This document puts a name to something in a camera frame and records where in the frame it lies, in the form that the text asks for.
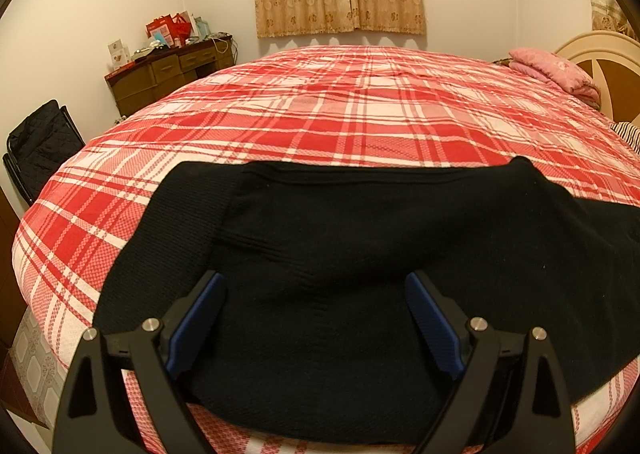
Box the black pants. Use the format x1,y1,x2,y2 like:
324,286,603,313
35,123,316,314
93,157,639,444

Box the black folding chair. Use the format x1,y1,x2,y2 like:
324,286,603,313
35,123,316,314
2,99,85,206

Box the striped pillow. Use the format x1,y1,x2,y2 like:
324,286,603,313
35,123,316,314
612,121,640,154

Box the dark wooden desk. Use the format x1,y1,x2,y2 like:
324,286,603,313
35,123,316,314
105,33,236,117

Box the pink folded blanket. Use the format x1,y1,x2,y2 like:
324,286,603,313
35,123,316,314
509,47,602,110

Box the white greeting card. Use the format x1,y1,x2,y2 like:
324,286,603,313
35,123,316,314
108,40,131,70

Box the red plaid bed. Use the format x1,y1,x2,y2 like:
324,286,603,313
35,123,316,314
10,44,640,454

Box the cream round headboard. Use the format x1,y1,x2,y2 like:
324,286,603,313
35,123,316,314
555,30,640,127

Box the red gift bags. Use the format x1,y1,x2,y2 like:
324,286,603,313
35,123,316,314
145,14,192,47

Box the beige floral side curtain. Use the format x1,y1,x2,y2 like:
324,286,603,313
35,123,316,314
590,0,639,41

